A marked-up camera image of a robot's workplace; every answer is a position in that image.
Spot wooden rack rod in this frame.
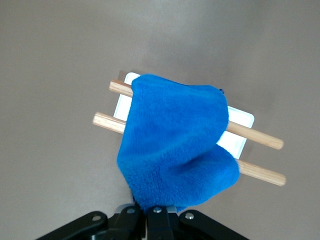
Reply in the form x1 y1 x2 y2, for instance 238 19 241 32
92 112 287 187
108 79 285 151

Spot white rack base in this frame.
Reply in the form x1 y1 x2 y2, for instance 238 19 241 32
112 71 256 160

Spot blue microfibre towel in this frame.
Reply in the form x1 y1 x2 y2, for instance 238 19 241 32
116 72 242 214

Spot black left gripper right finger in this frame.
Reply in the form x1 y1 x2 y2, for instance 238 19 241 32
146 206 252 240

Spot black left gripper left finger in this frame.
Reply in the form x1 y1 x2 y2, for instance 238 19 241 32
36 204 148 240

